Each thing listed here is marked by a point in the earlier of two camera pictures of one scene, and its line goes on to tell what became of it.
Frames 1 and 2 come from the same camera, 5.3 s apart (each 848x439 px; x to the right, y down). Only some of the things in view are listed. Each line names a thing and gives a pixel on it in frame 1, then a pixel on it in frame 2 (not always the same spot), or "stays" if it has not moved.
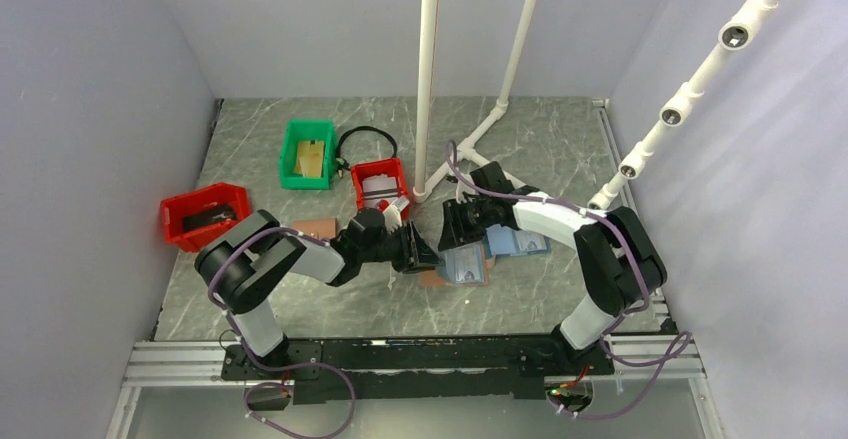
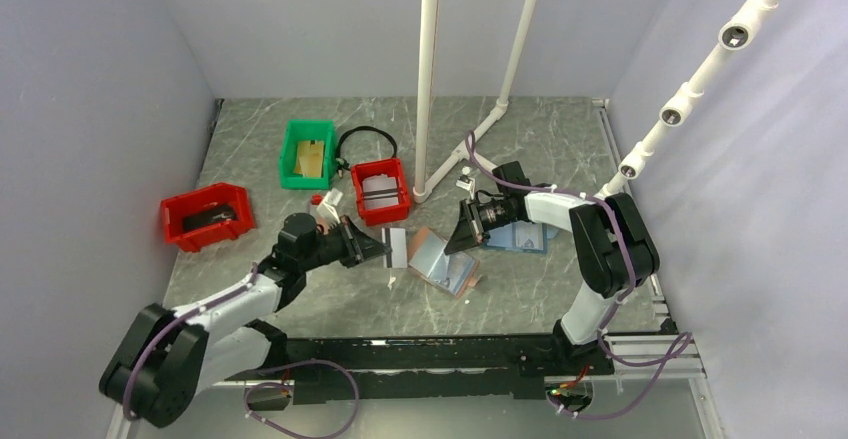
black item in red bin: [210, 215] stays
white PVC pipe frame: [427, 72] stays
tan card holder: [430, 277] → [453, 273]
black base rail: [412, 369] stays
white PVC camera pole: [734, 36] stays
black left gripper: [427, 258] → [358, 245]
